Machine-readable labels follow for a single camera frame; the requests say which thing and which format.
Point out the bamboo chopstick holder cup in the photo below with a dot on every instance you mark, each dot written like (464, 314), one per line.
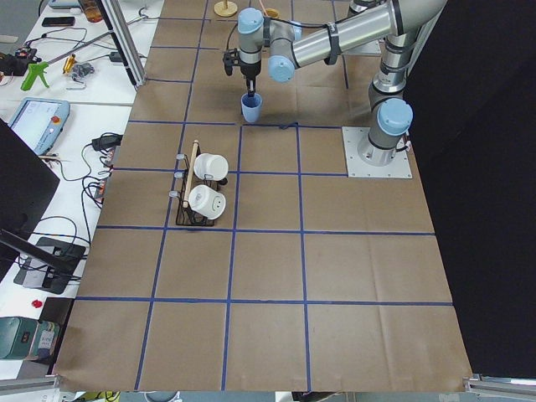
(272, 13)

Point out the monitor stand base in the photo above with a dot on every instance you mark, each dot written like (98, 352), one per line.
(49, 265)

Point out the teach pendant blue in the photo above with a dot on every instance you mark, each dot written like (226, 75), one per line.
(38, 122)

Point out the wooden mug tree stand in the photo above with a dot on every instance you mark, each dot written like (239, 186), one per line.
(225, 8)

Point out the white mug smiley face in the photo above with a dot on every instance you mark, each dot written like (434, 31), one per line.
(206, 201)

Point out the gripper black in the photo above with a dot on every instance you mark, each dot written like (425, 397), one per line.
(249, 71)

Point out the green glue gun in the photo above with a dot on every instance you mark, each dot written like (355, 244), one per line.
(35, 71)

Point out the grabber reach tool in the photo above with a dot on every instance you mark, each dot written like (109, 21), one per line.
(89, 42)

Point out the black monitor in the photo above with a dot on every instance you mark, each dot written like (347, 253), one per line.
(27, 185)

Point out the black power adapter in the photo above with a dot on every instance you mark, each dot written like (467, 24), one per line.
(106, 141)

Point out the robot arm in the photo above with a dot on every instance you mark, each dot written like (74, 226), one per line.
(398, 23)

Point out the white mug far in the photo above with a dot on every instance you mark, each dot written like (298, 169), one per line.
(211, 166)

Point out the light blue plastic cup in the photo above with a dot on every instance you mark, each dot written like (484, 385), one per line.
(251, 106)

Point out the aluminium frame post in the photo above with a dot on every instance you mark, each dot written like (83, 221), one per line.
(123, 42)

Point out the black wire cup rack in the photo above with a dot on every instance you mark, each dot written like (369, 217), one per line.
(187, 180)

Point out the black smartphone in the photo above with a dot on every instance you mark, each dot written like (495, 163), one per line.
(64, 21)

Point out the green metal box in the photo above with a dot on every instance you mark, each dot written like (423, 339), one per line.
(17, 334)

